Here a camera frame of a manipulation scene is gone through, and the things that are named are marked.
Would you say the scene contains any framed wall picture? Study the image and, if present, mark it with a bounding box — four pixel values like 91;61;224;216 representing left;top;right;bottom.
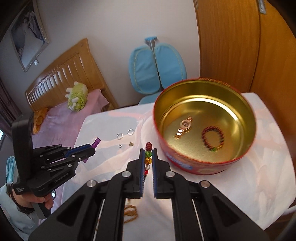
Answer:
9;1;49;72

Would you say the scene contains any wooden wardrobe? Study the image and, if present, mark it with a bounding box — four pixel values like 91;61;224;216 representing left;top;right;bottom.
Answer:
193;0;296;130

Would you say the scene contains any wooden bed headboard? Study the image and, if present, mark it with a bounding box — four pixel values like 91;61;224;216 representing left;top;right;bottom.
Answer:
25;38;119;111

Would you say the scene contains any dark red bead bracelet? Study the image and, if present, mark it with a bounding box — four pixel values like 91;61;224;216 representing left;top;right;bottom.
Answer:
201;126;225;152

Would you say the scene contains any gold chain necklace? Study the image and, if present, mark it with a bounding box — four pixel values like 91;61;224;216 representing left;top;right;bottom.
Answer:
123;199;139;224

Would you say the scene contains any rose gold wristwatch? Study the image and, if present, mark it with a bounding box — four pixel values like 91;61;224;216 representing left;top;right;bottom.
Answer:
174;116;193;140

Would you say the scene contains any pink bed blanket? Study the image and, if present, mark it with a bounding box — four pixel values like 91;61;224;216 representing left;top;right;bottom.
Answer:
32;88;110;209

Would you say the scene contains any silver hoop earring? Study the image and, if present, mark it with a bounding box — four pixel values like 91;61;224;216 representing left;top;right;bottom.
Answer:
116;133;123;140
127;128;134;136

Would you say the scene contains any person's left hand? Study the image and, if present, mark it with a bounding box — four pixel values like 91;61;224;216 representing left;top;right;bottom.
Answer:
10;190;54;209

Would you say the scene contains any blue ergonomic chair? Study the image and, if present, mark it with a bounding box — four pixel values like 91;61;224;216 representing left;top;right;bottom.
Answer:
128;36;187;105

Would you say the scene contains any green cabbage plush toy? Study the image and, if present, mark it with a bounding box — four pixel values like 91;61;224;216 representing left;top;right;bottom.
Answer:
65;81;88;112

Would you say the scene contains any purple hair clip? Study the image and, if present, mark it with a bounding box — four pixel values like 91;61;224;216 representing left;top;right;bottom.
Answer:
83;138;101;163

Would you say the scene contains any metal wardrobe door handle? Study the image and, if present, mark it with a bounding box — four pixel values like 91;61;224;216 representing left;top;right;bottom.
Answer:
257;0;266;15

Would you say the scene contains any white printed tablecloth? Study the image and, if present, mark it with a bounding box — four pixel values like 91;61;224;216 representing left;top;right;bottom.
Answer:
54;93;295;240

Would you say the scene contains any orange patterned pillow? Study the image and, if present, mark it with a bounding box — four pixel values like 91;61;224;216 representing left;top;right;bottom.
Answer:
33;108;49;134

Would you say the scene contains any round red gold tin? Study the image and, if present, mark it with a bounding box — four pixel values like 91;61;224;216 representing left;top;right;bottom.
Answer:
153;78;256;175

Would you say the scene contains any colourful glass bead bracelet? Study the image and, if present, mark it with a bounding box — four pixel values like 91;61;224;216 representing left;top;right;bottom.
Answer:
143;141;153;178

